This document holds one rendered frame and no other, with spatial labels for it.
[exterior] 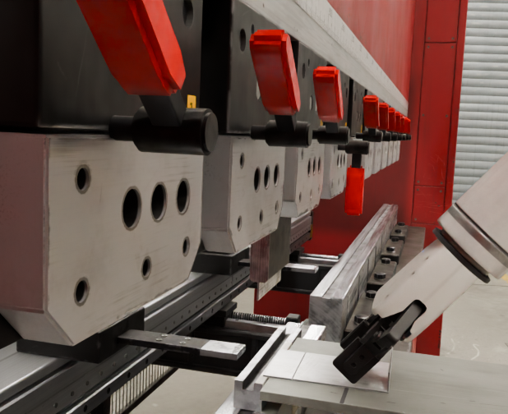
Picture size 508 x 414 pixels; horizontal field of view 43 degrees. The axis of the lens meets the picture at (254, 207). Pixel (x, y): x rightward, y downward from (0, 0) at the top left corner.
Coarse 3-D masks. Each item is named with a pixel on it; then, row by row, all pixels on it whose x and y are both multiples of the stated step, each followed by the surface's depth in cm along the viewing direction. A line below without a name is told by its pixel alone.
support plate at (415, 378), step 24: (384, 360) 74; (408, 360) 75; (432, 360) 75; (456, 360) 75; (288, 384) 66; (312, 384) 66; (408, 384) 67; (432, 384) 68; (456, 384) 68; (480, 384) 68; (504, 384) 68; (336, 408) 62; (360, 408) 61; (384, 408) 61; (408, 408) 61; (432, 408) 62; (456, 408) 62; (480, 408) 62; (504, 408) 62
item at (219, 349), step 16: (128, 320) 80; (144, 320) 84; (96, 336) 73; (112, 336) 76; (128, 336) 77; (144, 336) 78; (160, 336) 78; (176, 336) 78; (32, 352) 75; (48, 352) 75; (64, 352) 74; (80, 352) 74; (96, 352) 73; (112, 352) 76; (192, 352) 74; (208, 352) 74; (224, 352) 73; (240, 352) 74
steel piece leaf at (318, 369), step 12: (312, 360) 73; (324, 360) 73; (300, 372) 69; (312, 372) 69; (324, 372) 69; (336, 372) 69; (372, 372) 70; (384, 372) 70; (336, 384) 66; (348, 384) 66; (360, 384) 66; (372, 384) 66; (384, 384) 66
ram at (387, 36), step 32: (256, 0) 45; (288, 0) 54; (352, 0) 90; (384, 0) 135; (288, 32) 55; (320, 32) 68; (384, 32) 141; (352, 64) 95; (384, 64) 147; (384, 96) 153
